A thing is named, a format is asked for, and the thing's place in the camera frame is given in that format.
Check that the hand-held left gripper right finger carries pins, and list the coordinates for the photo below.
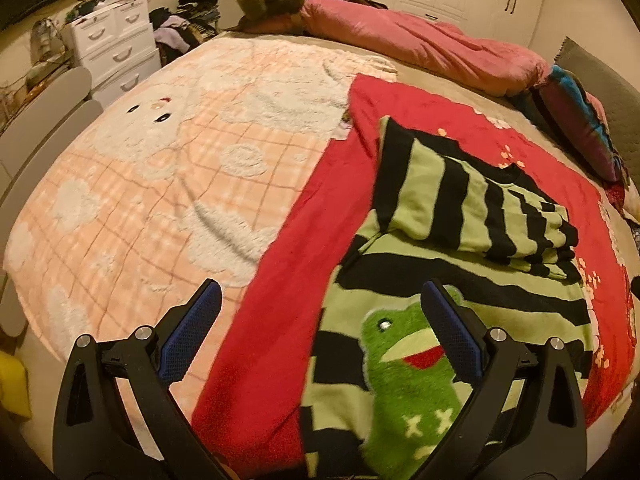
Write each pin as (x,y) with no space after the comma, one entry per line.
(452,332)

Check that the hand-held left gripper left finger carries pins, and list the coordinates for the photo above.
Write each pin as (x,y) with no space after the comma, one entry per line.
(192,330)

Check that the green black striped frog sweater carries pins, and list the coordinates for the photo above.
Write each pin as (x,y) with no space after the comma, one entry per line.
(440,195)

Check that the pile of clothes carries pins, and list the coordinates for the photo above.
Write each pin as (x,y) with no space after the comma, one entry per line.
(175,30)

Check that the red floral blanket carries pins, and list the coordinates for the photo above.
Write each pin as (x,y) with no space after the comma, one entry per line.
(310,240)

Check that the peach plaid fleece blanket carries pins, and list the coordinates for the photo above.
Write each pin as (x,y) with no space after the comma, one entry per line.
(150,185)

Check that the yellow cloth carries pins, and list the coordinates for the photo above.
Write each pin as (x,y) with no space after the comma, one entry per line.
(12,385)

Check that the beige bed sheet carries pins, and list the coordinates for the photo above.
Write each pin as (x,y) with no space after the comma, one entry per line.
(435,80)

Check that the multicolour striped pillow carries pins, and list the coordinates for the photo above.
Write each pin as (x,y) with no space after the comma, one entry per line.
(575,110)

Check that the grey chair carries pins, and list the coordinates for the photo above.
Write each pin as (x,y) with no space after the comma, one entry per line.
(45,110)

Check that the grey quilted headboard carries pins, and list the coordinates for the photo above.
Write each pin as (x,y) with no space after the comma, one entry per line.
(615,90)

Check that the pink quilt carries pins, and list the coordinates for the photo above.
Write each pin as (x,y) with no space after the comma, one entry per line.
(425,40)

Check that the white drawer cabinet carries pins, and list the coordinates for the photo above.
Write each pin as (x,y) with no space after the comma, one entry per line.
(115,45)

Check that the brown fur-trimmed coat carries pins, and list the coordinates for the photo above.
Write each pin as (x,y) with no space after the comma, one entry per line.
(280,2)

